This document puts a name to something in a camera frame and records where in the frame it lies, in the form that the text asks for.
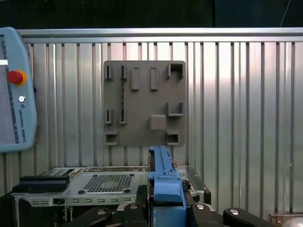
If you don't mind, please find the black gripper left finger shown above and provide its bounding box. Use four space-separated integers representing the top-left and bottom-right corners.
63 183 150 227

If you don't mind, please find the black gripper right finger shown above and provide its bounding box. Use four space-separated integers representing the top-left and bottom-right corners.
188 202 273 227

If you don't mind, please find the hard disk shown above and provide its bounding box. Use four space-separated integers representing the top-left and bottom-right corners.
147 145 193 227

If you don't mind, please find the grey power supply unit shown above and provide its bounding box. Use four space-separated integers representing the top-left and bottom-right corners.
71 170 148 197

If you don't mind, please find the black open PC case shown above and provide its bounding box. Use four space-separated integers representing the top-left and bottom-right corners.
0 165 212 227

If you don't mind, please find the black plastic card retainer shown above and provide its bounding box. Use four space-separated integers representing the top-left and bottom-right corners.
11 175 71 194

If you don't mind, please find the grey parts rack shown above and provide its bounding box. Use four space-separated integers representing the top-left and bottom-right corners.
103 61 187 147

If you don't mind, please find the RAM stick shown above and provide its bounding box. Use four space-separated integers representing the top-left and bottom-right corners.
120 66 125 123

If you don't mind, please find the pale blue teach pendant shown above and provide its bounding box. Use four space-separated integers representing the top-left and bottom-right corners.
0 26 38 154

